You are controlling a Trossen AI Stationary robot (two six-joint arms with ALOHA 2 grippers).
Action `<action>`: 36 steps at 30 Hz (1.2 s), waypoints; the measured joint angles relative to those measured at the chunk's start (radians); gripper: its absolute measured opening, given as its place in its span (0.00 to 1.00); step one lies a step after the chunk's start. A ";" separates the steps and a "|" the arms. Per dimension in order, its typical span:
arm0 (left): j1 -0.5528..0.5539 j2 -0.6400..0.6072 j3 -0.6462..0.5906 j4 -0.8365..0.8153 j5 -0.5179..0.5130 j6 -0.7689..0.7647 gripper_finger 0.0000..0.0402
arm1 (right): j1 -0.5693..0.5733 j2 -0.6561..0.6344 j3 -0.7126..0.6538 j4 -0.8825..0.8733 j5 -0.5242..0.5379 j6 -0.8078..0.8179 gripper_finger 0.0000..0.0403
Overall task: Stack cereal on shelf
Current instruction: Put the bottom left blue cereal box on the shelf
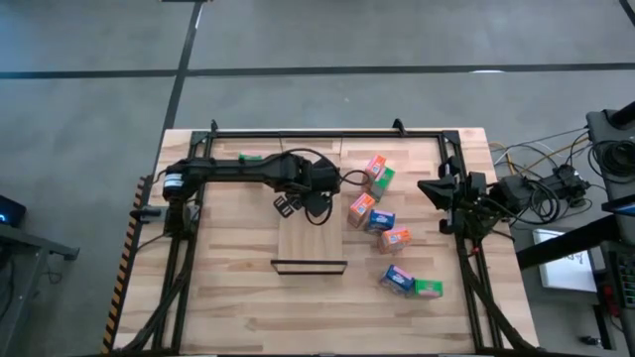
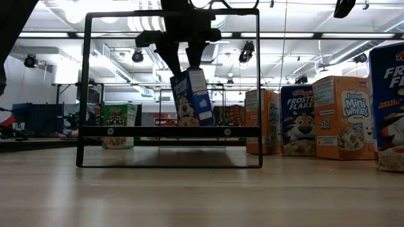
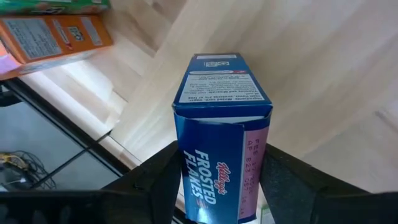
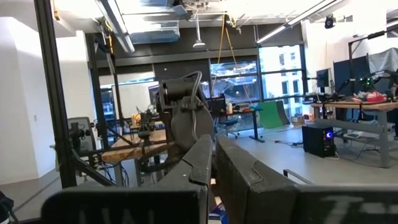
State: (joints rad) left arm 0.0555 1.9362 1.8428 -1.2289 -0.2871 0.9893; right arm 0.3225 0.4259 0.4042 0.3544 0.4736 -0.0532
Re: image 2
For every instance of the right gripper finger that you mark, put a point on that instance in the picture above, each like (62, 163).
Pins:
(195, 53)
(170, 56)

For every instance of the blue Frosted Flakes cereal box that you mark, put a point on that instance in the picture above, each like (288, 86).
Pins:
(298, 126)
(388, 94)
(192, 101)

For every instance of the orange Mini Wheats cereal box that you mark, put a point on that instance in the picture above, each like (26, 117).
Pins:
(341, 126)
(271, 119)

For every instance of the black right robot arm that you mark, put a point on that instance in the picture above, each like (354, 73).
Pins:
(344, 8)

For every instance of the red storage shelf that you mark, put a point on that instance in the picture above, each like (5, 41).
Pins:
(164, 121)

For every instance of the green Apple Jacks cereal box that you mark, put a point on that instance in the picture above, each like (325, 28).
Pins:
(116, 118)

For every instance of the orange patterned dark object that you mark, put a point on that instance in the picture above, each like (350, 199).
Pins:
(235, 116)

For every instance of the person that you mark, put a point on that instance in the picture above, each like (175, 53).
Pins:
(96, 113)

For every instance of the black metal rack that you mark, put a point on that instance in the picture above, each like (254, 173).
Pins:
(66, 84)

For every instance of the dark blue partition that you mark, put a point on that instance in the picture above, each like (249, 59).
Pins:
(38, 118)

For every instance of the white ceiling air duct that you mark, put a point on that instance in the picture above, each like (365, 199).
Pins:
(121, 75)
(353, 47)

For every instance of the wooden shelf with black frame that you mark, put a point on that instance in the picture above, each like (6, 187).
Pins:
(170, 131)

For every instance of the long ceiling light rail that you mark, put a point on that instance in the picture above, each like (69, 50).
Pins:
(284, 35)

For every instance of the black aluminium table frame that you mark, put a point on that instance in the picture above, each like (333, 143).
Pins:
(41, 145)

